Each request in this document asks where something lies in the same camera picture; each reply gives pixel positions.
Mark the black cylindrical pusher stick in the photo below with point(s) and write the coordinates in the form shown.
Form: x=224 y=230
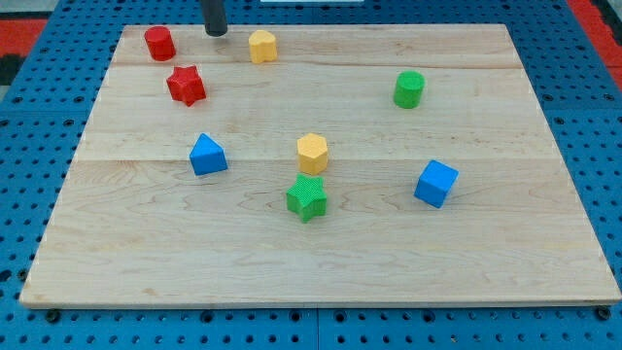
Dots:
x=215 y=22

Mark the yellow heart block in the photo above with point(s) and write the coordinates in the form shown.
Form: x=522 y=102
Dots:
x=262 y=46

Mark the red star block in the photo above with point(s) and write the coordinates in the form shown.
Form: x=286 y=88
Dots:
x=186 y=85

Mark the green star block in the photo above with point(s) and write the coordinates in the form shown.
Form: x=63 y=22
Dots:
x=307 y=197

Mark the red cylinder block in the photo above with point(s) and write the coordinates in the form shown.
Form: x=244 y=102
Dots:
x=160 y=43

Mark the blue triangle block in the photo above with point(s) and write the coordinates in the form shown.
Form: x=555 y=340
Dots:
x=207 y=156

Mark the yellow hexagon block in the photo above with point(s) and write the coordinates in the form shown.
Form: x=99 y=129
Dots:
x=312 y=154

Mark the green cylinder block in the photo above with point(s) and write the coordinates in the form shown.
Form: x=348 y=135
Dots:
x=409 y=89

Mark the wooden board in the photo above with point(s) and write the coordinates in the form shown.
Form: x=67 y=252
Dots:
x=133 y=227

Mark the blue cube block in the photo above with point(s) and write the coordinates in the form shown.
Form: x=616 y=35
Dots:
x=435 y=183

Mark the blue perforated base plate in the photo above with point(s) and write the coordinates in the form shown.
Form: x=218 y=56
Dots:
x=571 y=56

